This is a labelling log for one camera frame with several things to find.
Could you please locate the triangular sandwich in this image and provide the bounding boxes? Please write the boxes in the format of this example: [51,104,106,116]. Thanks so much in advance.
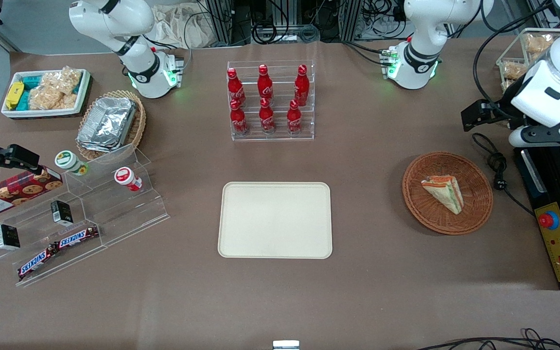
[420,175,465,215]

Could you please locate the round brown wicker basket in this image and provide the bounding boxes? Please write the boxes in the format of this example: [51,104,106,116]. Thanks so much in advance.
[402,152,494,236]

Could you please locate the oval tan wicker basket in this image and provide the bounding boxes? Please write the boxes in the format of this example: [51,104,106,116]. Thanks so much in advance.
[75,89,147,161]

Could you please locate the cream rectangular tray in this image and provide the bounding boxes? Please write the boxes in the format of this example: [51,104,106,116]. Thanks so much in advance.
[217,181,333,260]

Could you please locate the red cookie box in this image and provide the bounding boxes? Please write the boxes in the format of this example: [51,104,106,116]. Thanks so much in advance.
[0,166,64,219]

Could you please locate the green lid white cup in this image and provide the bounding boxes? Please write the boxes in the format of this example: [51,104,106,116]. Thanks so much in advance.
[54,150,89,176]

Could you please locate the yellow snack pack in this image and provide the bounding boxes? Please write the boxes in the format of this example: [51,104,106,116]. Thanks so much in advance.
[5,81,25,110]

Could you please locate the clear rice cracker bag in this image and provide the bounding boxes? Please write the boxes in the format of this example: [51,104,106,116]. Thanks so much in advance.
[28,85,78,111]
[41,66,83,96]

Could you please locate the small black box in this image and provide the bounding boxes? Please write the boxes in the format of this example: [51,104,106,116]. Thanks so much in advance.
[50,199,74,227]
[0,224,21,251]

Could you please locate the black tabletop machine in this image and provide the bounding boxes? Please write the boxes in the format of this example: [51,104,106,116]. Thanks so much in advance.
[513,142,560,291]

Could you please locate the white rectangular snack bin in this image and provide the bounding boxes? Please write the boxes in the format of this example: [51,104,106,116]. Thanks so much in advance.
[0,68,92,120]

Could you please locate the stacked foil containers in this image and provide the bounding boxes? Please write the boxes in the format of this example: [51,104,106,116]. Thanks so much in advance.
[76,96,138,153]

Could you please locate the snickers chocolate bar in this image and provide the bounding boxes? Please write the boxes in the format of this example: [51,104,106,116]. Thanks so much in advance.
[55,225,100,250]
[17,244,60,280]

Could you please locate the red lid white cup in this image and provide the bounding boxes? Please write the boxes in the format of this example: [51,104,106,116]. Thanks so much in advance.
[114,166,143,192]

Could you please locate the clear acrylic step shelf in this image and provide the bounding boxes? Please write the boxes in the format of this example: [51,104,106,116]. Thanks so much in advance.
[0,143,171,288]

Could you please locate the red emergency stop button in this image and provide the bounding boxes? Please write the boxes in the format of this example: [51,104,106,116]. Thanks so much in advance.
[538,212,560,230]

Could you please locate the clear acrylic bottle rack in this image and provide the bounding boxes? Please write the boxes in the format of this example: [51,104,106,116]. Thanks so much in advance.
[226,59,316,142]

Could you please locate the red cola bottle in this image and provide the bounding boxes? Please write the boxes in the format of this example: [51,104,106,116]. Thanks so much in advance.
[229,99,249,136]
[259,98,277,135]
[294,64,310,105]
[226,68,246,107]
[286,100,303,135]
[257,64,275,101]

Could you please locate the beige cloth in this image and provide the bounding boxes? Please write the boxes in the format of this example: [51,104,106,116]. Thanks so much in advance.
[151,4,223,50]

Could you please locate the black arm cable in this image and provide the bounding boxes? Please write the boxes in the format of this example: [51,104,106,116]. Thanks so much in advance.
[472,0,555,122]

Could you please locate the black power cable with plug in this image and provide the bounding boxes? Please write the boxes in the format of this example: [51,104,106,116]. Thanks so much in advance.
[471,132,536,217]

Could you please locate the white wire rack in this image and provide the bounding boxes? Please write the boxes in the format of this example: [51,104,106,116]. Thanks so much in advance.
[496,27,560,105]

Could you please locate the black base connector cables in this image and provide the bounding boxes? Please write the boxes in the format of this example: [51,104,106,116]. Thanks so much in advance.
[340,40,388,67]

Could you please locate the aluminium frame post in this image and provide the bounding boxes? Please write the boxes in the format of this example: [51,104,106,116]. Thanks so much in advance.
[337,0,364,42]
[206,0,235,47]

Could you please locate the coiled black cables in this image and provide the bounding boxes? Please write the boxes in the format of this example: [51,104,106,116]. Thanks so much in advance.
[250,20,320,45]

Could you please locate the black cables at table edge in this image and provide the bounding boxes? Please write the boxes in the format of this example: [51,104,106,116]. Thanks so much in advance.
[415,328,560,350]

